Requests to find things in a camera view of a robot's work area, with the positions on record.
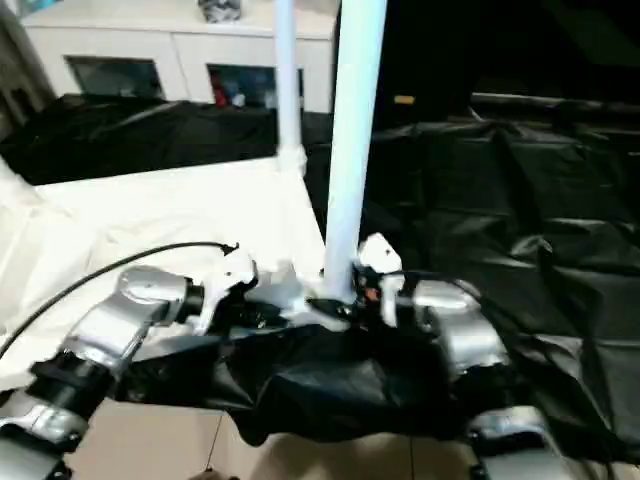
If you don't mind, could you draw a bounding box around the long black bar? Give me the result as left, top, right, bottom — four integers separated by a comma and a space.
472, 92, 640, 115

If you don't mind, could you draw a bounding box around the white cabinet with glass doors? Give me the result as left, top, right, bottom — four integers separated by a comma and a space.
22, 0, 341, 114

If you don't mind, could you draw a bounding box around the black backdrop cloth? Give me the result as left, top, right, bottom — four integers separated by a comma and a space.
379, 0, 640, 121

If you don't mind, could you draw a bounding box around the grey curtain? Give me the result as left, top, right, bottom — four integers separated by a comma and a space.
0, 0, 56, 131

